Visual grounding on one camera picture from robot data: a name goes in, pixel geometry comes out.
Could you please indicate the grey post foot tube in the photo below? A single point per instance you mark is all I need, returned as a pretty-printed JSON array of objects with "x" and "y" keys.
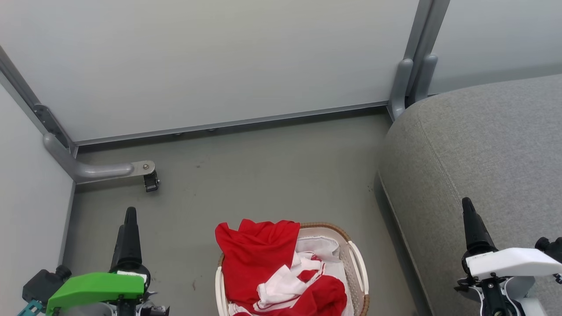
[
  {"x": 400, "y": 87},
  {"x": 426, "y": 77}
]

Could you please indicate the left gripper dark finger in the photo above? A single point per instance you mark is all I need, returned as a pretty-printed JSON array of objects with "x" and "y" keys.
[
  {"x": 117, "y": 248},
  {"x": 131, "y": 239}
]

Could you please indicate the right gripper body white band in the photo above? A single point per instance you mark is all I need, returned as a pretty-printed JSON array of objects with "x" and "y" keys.
[{"x": 511, "y": 262}]

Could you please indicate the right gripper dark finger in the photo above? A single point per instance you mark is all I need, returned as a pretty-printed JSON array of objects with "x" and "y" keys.
[{"x": 475, "y": 228}]

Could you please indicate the grey fabric sofa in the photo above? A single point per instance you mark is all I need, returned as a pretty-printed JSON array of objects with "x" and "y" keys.
[{"x": 483, "y": 149}]

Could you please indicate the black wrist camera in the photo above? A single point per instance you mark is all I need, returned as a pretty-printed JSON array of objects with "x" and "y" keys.
[
  {"x": 44, "y": 284},
  {"x": 551, "y": 248}
]

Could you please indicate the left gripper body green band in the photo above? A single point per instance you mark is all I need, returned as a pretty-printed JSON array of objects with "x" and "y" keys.
[{"x": 94, "y": 287}]

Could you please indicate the grey partition post dark bracket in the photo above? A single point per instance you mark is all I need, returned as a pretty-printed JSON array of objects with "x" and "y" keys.
[{"x": 26, "y": 94}]

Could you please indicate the red and white jersey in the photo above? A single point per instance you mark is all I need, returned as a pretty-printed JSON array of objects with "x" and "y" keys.
[{"x": 257, "y": 263}]

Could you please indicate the white cloth basket liner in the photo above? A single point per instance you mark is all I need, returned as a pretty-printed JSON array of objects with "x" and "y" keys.
[{"x": 326, "y": 245}]

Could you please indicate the white laundry basket brown rim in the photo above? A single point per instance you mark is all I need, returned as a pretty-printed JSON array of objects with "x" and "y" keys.
[{"x": 356, "y": 272}]

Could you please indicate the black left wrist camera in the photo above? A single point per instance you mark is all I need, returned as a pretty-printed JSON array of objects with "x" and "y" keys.
[{"x": 44, "y": 284}]

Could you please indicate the black caster wheel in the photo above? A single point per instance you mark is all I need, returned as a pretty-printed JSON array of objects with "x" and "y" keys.
[{"x": 151, "y": 181}]

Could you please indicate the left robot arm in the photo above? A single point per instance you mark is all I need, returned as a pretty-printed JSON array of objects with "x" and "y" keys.
[{"x": 83, "y": 310}]

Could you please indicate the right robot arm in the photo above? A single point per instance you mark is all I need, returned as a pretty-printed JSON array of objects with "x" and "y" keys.
[{"x": 524, "y": 298}]

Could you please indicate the grey partition foot tube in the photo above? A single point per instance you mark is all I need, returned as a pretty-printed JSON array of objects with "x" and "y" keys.
[{"x": 88, "y": 170}]

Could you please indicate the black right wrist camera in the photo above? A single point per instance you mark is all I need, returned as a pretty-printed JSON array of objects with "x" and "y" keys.
[{"x": 551, "y": 248}]

